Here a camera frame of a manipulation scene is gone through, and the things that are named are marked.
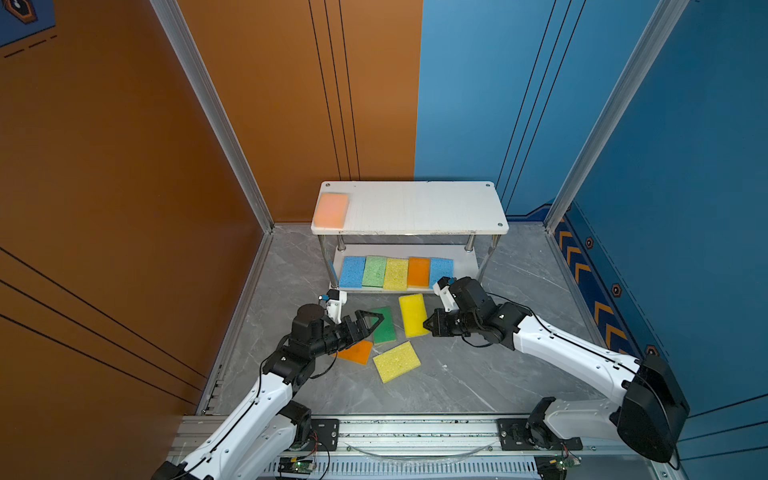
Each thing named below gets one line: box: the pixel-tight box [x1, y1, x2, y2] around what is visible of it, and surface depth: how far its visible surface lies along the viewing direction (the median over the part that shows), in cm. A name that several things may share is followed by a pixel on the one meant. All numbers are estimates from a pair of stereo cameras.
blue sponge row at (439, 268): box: [430, 258, 454, 289], surface depth 99 cm
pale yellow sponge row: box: [383, 258, 408, 291], surface depth 98 cm
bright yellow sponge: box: [398, 294, 429, 338], surface depth 81 cm
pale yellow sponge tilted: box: [372, 340, 422, 384], surface depth 86 cm
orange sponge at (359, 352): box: [332, 340, 373, 365], surface depth 86 cm
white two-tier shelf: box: [311, 181, 509, 293], surface depth 85 cm
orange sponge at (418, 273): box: [407, 257, 430, 289], surface depth 99 cm
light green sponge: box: [362, 256, 387, 288], surface depth 98 cm
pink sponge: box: [314, 193, 349, 229], surface depth 75 cm
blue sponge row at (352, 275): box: [339, 256, 366, 289], surface depth 99 cm
